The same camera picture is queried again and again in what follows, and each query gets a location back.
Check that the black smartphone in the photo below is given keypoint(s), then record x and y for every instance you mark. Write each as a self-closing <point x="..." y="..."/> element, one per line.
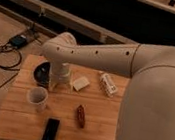
<point x="51" y="129"/>

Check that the wooden table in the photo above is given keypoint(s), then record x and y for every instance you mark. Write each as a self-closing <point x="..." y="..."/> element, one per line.
<point x="19" y="120"/>

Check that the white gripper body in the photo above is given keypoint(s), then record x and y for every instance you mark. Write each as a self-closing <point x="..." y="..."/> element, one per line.
<point x="59" y="73"/>

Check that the black power adapter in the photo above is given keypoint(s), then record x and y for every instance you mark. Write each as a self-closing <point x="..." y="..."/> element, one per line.
<point x="18" y="41"/>

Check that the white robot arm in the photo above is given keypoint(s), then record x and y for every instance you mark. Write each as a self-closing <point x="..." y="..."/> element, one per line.
<point x="147" y="110"/>

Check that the white patterned box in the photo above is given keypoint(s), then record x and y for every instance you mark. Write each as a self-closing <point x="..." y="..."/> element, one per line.
<point x="108" y="84"/>

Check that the pale yellow sponge block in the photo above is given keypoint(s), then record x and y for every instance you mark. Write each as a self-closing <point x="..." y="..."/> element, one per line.
<point x="80" y="83"/>

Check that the dark ceramic bowl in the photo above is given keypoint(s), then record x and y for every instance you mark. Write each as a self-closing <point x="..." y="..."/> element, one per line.
<point x="41" y="74"/>

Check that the red brown pepper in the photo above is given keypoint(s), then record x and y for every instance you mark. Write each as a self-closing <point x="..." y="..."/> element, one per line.
<point x="80" y="116"/>

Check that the white ceramic mug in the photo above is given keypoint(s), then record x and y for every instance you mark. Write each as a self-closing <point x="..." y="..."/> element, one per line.
<point x="37" y="97"/>

